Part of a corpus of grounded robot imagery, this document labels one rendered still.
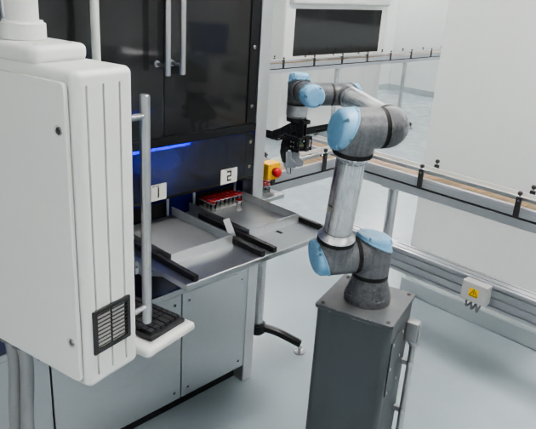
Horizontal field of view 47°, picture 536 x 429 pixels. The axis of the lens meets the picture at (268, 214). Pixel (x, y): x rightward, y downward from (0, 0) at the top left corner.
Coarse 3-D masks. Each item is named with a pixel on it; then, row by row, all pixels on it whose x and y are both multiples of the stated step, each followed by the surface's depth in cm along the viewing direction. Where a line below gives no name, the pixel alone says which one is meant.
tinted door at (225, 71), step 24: (192, 0) 204; (216, 0) 211; (240, 0) 218; (192, 24) 206; (216, 24) 214; (240, 24) 221; (192, 48) 209; (216, 48) 217; (240, 48) 225; (192, 72) 212; (216, 72) 220; (240, 72) 228; (168, 96) 208; (192, 96) 216; (216, 96) 223; (240, 96) 232; (168, 120) 211; (192, 120) 219; (216, 120) 227; (240, 120) 235
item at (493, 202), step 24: (312, 144) 328; (384, 168) 295; (408, 168) 288; (432, 168) 286; (408, 192) 288; (432, 192) 279; (456, 192) 270; (480, 192) 267; (504, 192) 258; (504, 216) 257; (528, 216) 250
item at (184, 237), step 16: (160, 224) 225; (176, 224) 226; (192, 224) 226; (208, 224) 219; (160, 240) 211; (176, 240) 212; (192, 240) 213; (208, 240) 214; (224, 240) 209; (176, 256) 195; (192, 256) 201
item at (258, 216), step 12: (192, 204) 237; (252, 204) 250; (264, 204) 246; (276, 204) 242; (216, 216) 228; (228, 216) 236; (240, 216) 237; (252, 216) 237; (264, 216) 238; (276, 216) 239; (288, 216) 231; (240, 228) 220; (252, 228) 218; (264, 228) 222; (276, 228) 227
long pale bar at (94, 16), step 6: (90, 0) 171; (96, 0) 171; (90, 6) 171; (96, 6) 171; (90, 12) 172; (96, 12) 172; (90, 18) 173; (96, 18) 172; (90, 24) 173; (96, 24) 173; (96, 30) 174; (96, 36) 174; (96, 42) 175; (96, 48) 175; (96, 54) 176
